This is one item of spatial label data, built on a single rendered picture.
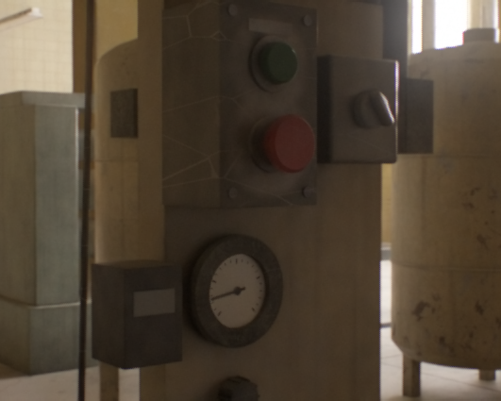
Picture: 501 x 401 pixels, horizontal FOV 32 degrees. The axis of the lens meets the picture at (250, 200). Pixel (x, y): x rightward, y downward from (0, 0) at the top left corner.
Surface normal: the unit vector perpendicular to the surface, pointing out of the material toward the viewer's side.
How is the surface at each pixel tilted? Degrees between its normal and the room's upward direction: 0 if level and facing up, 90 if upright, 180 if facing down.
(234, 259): 90
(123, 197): 90
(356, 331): 90
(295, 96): 90
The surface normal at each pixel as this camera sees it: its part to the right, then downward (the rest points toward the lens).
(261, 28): 0.61, 0.03
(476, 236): -0.22, 0.04
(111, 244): -0.79, 0.02
